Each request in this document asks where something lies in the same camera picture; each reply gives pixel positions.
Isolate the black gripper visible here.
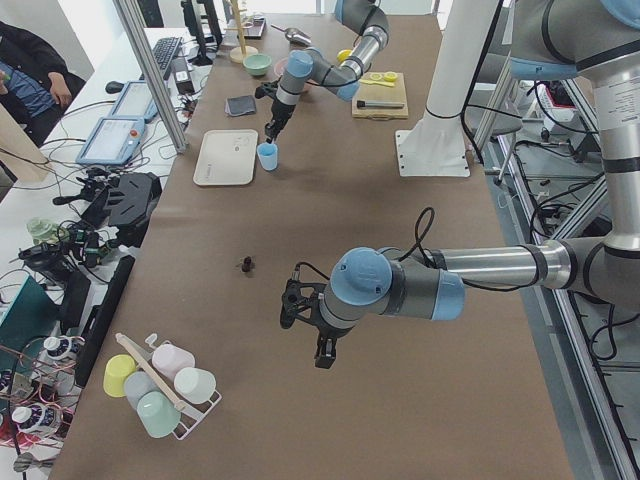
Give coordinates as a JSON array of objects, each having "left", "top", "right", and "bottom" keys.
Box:
[
  {"left": 264, "top": 99, "right": 296, "bottom": 143},
  {"left": 314, "top": 321, "right": 351, "bottom": 368}
]

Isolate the blue plastic cup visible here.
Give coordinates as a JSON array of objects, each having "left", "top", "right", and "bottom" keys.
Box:
[{"left": 256, "top": 142, "right": 278, "bottom": 171}]

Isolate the pink bowl of ice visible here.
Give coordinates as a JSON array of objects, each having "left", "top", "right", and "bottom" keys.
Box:
[{"left": 273, "top": 57, "right": 288, "bottom": 79}]

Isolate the wooden cup stand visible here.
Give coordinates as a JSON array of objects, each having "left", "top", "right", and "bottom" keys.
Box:
[{"left": 225, "top": 0, "right": 258, "bottom": 64}]

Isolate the metal ice scoop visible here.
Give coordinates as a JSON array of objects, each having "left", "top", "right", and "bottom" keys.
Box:
[{"left": 271, "top": 24, "right": 311, "bottom": 47}]

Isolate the dark cherries pair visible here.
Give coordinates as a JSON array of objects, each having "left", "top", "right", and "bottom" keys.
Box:
[{"left": 236, "top": 255, "right": 255, "bottom": 274}]

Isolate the white cup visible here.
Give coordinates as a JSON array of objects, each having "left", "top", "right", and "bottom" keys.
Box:
[{"left": 173, "top": 367, "right": 217, "bottom": 404}]

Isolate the white cup rack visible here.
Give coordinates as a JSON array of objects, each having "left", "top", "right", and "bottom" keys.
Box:
[{"left": 115, "top": 333, "right": 222, "bottom": 440}]

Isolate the pink cup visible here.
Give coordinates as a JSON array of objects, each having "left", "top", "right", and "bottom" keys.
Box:
[{"left": 151, "top": 343, "right": 195, "bottom": 381}]

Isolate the mint green cup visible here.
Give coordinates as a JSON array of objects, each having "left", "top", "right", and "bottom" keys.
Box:
[{"left": 136, "top": 391, "right": 181, "bottom": 438}]

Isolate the grey cup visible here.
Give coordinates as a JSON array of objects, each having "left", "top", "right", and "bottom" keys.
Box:
[{"left": 124, "top": 370, "right": 157, "bottom": 410}]

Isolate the yellow cup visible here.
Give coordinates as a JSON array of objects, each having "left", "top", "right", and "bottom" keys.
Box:
[{"left": 103, "top": 354, "right": 137, "bottom": 398}]

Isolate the grey folded cloth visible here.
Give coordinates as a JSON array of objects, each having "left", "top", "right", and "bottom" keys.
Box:
[{"left": 225, "top": 95, "right": 256, "bottom": 117}]

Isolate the cream rabbit tray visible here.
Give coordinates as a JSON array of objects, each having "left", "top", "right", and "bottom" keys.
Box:
[{"left": 193, "top": 129, "right": 258, "bottom": 186}]

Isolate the green ceramic bowl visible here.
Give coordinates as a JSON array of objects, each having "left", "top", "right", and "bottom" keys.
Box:
[{"left": 243, "top": 53, "right": 272, "bottom": 77}]

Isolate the metal rod black cap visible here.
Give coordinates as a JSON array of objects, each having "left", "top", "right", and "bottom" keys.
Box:
[{"left": 356, "top": 100, "right": 405, "bottom": 109}]

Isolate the wooden cutting board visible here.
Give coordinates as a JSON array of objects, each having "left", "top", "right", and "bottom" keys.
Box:
[{"left": 351, "top": 72, "right": 409, "bottom": 119}]

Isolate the yellow plastic knife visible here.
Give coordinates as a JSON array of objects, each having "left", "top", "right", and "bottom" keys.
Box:
[{"left": 359, "top": 78, "right": 396, "bottom": 88}]

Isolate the black keyboard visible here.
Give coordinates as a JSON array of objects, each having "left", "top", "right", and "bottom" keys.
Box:
[{"left": 152, "top": 37, "right": 182, "bottom": 80}]

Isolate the teach pendant tablet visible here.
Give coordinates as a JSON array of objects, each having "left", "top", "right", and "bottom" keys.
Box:
[
  {"left": 110, "top": 80, "right": 158, "bottom": 123},
  {"left": 76, "top": 115, "right": 146, "bottom": 166}
]

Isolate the seated person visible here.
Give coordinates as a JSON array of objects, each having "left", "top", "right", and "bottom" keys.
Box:
[{"left": 1, "top": 23, "right": 85, "bottom": 146}]

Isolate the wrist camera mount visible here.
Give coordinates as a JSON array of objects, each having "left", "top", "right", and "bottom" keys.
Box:
[
  {"left": 280, "top": 279, "right": 326, "bottom": 329},
  {"left": 254, "top": 81, "right": 279, "bottom": 99}
]

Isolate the aluminium frame post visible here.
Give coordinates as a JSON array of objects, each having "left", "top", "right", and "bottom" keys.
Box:
[{"left": 112, "top": 0, "right": 187, "bottom": 154}]

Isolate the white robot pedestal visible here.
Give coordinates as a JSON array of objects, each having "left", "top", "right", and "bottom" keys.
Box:
[{"left": 396, "top": 0, "right": 502, "bottom": 177}]

